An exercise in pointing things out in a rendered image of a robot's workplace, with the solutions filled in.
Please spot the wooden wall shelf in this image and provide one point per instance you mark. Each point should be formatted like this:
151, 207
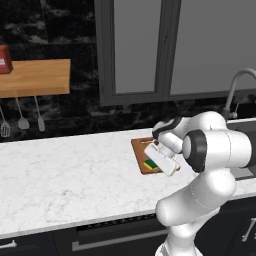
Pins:
36, 77

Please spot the red box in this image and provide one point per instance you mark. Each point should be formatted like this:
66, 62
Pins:
4, 60

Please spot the grey hanging spatula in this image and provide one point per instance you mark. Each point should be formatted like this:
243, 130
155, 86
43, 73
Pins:
40, 120

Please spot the black dishwasher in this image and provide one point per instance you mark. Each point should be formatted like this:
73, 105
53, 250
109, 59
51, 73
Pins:
120, 238

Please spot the grey slotted spatula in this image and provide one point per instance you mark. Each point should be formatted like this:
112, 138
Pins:
4, 126

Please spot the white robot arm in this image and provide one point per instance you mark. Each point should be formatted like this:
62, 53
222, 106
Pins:
206, 186

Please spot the grey hanging spoon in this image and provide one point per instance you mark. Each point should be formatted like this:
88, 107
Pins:
22, 119

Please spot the grey curved tap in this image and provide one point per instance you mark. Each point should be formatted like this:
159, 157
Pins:
233, 90

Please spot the steel sink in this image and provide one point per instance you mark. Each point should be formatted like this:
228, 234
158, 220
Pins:
245, 133

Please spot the yellow and green sponge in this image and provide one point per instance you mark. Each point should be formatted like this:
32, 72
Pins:
150, 164

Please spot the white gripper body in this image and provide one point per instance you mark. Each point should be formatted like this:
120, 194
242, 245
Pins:
160, 160

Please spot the brown wooden cutting board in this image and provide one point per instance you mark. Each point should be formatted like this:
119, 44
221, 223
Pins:
140, 156

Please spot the dark cupboard door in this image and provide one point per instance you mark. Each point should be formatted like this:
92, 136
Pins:
233, 226

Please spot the dark drawer front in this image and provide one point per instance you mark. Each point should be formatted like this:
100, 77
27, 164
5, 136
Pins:
26, 244

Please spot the grey framed window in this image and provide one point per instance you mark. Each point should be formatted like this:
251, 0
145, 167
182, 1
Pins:
173, 50

